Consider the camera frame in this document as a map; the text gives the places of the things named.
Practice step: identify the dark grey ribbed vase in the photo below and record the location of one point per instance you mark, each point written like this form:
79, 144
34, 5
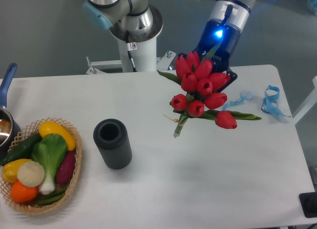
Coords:
112, 141

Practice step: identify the blue handled saucepan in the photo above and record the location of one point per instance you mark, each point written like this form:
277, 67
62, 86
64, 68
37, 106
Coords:
8, 127

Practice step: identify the yellow bell pepper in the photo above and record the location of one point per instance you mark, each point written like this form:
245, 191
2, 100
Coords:
9, 171

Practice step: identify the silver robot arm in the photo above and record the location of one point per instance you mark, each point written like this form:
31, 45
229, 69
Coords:
136, 24

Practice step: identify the blue ribbon strip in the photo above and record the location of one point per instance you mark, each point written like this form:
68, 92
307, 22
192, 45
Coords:
269, 104

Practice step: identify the green cucumber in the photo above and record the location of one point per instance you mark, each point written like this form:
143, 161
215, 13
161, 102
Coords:
23, 150

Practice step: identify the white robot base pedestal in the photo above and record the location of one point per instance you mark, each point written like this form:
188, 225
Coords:
134, 57

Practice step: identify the white frame at right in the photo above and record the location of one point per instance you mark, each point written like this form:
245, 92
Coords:
307, 104

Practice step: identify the light blue ribbon curl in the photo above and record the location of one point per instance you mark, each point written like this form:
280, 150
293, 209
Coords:
245, 95

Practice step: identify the woven wicker basket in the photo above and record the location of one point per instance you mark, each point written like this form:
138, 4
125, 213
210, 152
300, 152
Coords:
30, 208

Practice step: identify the orange fruit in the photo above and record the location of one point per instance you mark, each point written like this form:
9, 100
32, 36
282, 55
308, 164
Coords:
21, 193

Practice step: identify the red tulip bouquet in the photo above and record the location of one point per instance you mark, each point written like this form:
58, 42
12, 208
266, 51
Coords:
202, 97

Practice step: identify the green bean pod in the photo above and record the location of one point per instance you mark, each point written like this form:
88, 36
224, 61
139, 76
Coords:
50, 198

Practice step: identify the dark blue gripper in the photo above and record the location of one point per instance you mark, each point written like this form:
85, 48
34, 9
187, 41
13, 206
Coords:
214, 34

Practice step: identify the black device at edge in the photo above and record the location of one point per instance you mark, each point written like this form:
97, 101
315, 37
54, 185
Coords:
309, 204

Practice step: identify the green bok choy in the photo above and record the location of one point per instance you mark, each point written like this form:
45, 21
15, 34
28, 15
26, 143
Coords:
49, 153

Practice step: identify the purple sweet potato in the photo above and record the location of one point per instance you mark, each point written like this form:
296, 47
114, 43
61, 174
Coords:
65, 172

